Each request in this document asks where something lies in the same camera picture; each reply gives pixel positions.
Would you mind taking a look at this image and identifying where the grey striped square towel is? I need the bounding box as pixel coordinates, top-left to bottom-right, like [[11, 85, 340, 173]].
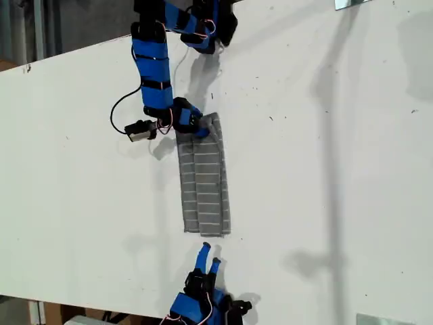
[[175, 112, 232, 238]]

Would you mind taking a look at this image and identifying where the white container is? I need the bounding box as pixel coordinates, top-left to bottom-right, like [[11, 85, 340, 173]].
[[63, 315, 106, 325]]

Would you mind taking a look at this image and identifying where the white table leg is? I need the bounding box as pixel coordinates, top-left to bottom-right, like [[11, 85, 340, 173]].
[[28, 299, 47, 325]]

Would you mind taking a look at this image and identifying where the black camera stalk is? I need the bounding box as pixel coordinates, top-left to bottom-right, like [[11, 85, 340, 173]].
[[148, 118, 164, 140]]

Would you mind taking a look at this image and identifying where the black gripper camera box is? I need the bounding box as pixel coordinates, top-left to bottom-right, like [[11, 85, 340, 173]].
[[227, 297, 253, 325], [124, 118, 158, 143]]

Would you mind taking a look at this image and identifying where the black camera cable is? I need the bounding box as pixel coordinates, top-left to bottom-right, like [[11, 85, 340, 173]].
[[109, 84, 143, 135]]

